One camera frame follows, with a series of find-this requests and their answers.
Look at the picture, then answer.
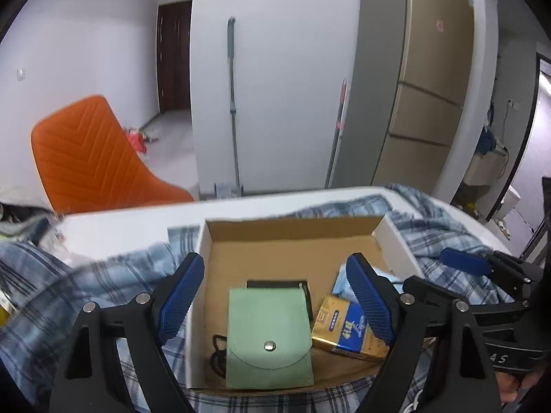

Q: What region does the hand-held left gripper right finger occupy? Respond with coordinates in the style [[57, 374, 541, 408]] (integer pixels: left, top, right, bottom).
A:
[[345, 253, 504, 413]]

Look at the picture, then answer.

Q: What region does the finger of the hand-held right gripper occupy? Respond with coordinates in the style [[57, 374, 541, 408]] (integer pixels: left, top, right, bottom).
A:
[[439, 248, 544, 299], [402, 276, 528, 317]]

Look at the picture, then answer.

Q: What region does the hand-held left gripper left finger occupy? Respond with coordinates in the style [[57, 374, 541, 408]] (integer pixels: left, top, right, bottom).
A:
[[49, 252, 206, 413]]

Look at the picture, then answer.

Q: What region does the light blue packet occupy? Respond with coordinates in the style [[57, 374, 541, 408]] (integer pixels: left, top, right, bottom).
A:
[[331, 264, 406, 303]]

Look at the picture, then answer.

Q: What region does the gold and blue packet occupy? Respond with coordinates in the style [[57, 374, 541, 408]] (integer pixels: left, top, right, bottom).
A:
[[310, 294, 391, 362]]

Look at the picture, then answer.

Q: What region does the black cable with white item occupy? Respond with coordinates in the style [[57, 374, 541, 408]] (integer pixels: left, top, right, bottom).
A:
[[209, 333, 229, 380]]

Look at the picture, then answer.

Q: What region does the green snap pouch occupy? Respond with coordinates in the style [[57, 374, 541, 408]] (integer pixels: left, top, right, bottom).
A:
[[225, 287, 315, 391]]

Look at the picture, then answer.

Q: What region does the black packet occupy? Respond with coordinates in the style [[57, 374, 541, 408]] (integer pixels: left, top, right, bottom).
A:
[[246, 279, 312, 324]]

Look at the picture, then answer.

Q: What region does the shallow cardboard box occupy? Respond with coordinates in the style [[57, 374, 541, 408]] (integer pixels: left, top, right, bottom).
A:
[[185, 214, 428, 393]]

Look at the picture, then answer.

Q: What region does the person's right hand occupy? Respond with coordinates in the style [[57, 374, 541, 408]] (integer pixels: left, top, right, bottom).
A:
[[496, 369, 544, 406]]

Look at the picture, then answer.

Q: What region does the white appliance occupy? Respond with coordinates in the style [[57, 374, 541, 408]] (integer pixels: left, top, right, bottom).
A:
[[498, 186, 540, 242]]

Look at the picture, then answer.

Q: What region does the beige cabinet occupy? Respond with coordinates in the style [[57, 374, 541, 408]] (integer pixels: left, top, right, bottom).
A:
[[462, 146, 509, 188]]

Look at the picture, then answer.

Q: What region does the blue plaid cloth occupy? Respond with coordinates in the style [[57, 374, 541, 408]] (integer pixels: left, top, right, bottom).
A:
[[0, 183, 523, 413]]

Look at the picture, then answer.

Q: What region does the orange chair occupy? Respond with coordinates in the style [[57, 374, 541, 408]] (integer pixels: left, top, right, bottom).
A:
[[30, 94, 196, 215]]

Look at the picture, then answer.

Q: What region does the red bag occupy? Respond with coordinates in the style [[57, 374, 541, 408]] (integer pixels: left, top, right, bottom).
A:
[[124, 128, 149, 155]]

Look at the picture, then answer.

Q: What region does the gold refrigerator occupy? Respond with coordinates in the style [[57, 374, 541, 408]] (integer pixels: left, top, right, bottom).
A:
[[329, 0, 475, 191]]

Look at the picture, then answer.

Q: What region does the dark brown door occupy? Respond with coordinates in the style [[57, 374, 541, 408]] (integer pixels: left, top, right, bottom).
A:
[[157, 0, 194, 117]]

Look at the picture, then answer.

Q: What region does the black door frame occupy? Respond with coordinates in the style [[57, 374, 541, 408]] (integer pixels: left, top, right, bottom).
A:
[[484, 51, 551, 263]]

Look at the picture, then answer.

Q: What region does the grey mop handle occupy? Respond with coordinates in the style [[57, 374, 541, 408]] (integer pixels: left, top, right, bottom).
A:
[[214, 16, 244, 199]]

